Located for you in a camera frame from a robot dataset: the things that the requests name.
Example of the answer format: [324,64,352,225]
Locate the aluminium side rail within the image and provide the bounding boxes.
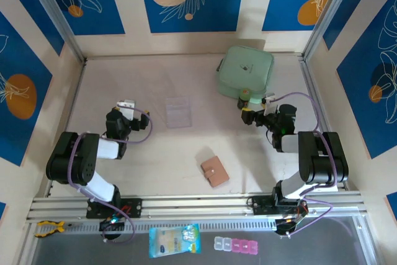
[45,60,88,198]
[298,55,349,192]

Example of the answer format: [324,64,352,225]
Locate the blue wet wipes packet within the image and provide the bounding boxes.
[148,222,203,259]

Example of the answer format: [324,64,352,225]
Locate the aluminium frame post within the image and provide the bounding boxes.
[301,0,364,61]
[22,0,88,63]

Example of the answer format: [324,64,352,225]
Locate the mint green zip pouch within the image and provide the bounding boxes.
[215,45,275,106]

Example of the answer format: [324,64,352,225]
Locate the clear acrylic card stand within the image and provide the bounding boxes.
[164,95,192,129]

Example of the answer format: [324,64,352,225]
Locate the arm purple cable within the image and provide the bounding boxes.
[66,105,154,245]
[265,91,339,237]

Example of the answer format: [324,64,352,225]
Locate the white pink pill organizer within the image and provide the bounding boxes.
[213,236,259,256]

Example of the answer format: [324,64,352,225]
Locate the aluminium front rail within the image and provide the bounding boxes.
[26,191,370,224]

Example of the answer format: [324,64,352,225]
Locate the grey slotted cable duct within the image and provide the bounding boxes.
[63,218,279,233]

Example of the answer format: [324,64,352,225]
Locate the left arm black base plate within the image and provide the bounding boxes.
[86,197,144,220]

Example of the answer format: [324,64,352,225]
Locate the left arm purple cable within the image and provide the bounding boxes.
[66,105,154,245]

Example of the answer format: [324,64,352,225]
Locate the small dark bottle green cap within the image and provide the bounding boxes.
[236,88,252,110]

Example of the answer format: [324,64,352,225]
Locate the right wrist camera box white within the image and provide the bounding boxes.
[261,93,279,116]

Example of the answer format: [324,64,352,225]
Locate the yellow handled pliers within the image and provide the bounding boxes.
[33,219,74,239]

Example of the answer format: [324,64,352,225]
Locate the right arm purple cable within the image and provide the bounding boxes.
[265,91,339,237]

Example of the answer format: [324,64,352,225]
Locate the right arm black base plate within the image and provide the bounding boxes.
[251,194,308,217]

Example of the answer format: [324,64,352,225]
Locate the pink leather card holder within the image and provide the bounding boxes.
[200,155,231,189]

